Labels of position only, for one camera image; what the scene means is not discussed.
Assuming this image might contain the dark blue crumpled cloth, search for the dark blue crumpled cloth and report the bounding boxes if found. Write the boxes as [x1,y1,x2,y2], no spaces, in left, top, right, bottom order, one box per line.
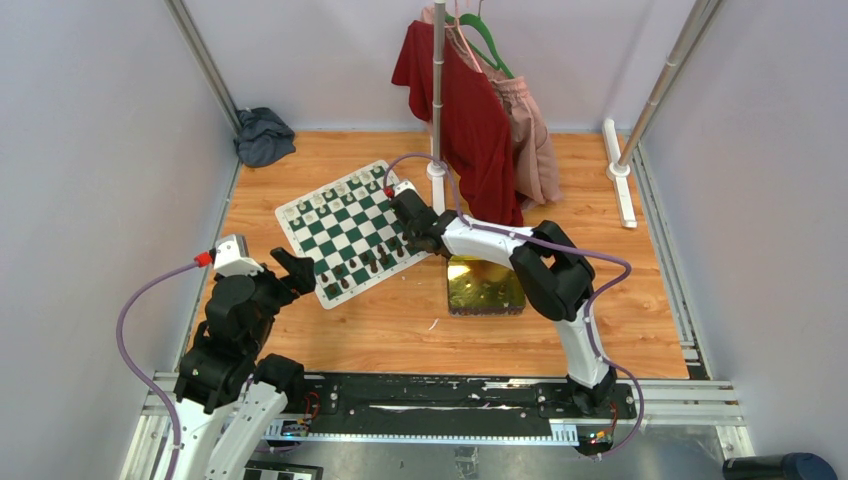
[234,107,296,168]

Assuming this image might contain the red t-shirt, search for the red t-shirt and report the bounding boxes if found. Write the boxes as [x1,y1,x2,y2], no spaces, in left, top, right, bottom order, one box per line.
[391,21,524,226]

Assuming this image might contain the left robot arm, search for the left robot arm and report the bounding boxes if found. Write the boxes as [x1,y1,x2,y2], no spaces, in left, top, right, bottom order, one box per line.
[155,244,316,479]

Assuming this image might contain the dark blue bottle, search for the dark blue bottle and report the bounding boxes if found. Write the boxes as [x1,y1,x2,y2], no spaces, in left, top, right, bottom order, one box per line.
[722,452,838,480]

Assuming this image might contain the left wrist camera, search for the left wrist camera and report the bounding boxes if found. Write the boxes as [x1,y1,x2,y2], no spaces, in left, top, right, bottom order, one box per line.
[213,234,263,277]

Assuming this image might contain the pink shorts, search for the pink shorts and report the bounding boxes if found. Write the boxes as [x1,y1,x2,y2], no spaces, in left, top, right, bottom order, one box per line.
[445,24,563,209]

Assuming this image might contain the green white chess mat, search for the green white chess mat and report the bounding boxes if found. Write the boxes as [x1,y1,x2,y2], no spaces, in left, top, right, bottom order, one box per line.
[275,160,429,310]

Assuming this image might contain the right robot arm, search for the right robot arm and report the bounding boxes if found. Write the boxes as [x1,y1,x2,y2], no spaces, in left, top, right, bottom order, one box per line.
[384,187,617,418]

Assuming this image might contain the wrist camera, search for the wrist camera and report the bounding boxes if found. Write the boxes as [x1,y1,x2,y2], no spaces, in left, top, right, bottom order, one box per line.
[393,179,418,196]
[213,234,263,277]

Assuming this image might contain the green clothes hanger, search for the green clothes hanger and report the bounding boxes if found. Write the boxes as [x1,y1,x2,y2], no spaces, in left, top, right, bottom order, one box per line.
[446,13,514,79]

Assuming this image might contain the white clothes rack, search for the white clothes rack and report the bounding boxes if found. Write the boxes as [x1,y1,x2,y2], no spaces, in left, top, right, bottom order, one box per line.
[425,0,639,230]

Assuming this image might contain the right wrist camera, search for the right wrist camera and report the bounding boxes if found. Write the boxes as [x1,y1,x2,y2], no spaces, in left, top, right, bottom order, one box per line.
[393,179,418,196]

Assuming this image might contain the yellow metal tin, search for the yellow metal tin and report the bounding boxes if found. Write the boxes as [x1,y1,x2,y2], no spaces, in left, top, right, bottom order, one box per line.
[446,256,526,317]

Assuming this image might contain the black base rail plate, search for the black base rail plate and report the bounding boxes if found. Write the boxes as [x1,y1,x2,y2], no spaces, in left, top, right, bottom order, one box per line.
[279,372,638,439]

